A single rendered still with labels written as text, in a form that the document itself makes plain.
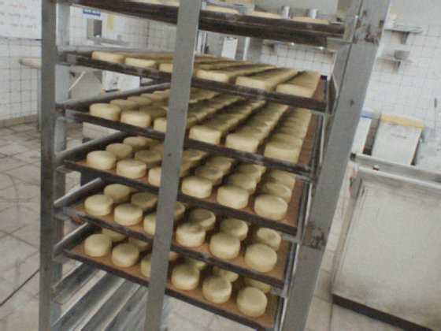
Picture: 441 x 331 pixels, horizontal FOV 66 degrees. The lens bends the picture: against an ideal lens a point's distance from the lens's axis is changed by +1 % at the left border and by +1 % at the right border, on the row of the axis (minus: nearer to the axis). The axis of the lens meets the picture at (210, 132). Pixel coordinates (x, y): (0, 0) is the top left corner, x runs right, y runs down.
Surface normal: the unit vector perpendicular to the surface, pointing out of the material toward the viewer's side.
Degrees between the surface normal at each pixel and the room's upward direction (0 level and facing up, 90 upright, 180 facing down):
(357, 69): 90
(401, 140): 92
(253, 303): 0
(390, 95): 90
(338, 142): 90
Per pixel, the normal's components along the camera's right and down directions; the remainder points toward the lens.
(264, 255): 0.14, -0.95
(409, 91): -0.40, 0.19
